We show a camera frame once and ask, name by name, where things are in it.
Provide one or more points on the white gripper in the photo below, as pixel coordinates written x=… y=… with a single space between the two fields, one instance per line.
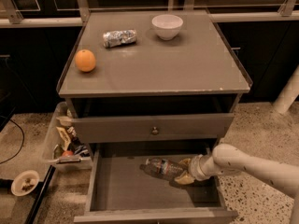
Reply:
x=195 y=167

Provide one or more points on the clear plastic water bottle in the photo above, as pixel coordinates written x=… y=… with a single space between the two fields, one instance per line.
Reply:
x=163 y=168

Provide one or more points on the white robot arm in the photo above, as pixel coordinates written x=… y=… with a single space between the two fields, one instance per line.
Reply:
x=257 y=161

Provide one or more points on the closed grey top drawer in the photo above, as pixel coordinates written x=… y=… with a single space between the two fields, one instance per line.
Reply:
x=138 y=128

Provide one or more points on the round brass drawer knob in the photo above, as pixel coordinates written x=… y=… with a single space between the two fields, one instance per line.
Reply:
x=154 y=130

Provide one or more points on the open grey middle drawer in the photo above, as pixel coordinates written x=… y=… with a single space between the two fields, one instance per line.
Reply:
x=123 y=191

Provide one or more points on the grey drawer cabinet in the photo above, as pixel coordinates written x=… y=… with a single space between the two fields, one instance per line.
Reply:
x=194 y=73

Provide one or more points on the red round item in bin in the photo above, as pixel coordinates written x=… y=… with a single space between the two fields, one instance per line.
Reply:
x=67 y=153

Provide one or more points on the yellow snack packet in bin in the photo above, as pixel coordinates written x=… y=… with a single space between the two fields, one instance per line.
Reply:
x=65 y=137

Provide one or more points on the clear plastic storage bin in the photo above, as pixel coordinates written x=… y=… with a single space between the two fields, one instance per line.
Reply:
x=53 y=144

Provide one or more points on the black floor bar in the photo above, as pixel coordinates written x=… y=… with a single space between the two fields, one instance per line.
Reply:
x=42 y=188

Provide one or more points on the white ceramic bowl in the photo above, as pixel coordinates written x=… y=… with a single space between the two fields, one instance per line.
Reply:
x=167 y=26

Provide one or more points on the orange fruit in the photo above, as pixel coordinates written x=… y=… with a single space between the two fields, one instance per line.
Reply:
x=85 y=60

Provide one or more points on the crushed silver can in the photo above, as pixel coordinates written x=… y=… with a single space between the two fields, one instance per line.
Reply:
x=113 y=39

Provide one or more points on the white bowl on floor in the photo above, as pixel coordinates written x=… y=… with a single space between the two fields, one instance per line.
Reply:
x=25 y=183

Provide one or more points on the metal railing frame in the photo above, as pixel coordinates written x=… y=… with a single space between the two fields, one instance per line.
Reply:
x=57 y=12

